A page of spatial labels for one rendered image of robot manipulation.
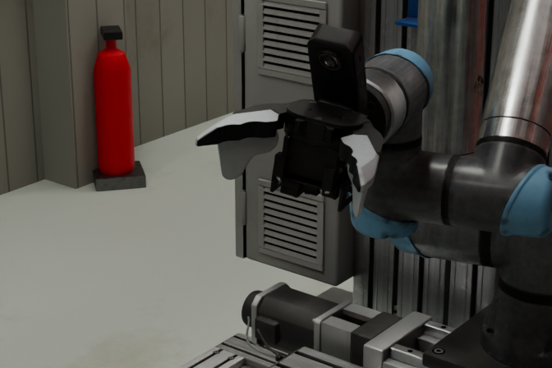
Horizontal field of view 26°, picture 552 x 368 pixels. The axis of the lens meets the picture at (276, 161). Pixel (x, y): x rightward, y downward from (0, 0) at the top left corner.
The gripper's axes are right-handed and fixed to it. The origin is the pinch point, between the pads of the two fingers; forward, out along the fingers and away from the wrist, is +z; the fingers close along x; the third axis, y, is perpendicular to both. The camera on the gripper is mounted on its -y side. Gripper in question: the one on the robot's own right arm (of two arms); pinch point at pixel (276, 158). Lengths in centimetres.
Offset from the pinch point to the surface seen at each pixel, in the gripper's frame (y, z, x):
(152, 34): 106, -332, 187
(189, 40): 112, -354, 181
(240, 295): 137, -209, 85
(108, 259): 144, -216, 135
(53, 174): 149, -270, 191
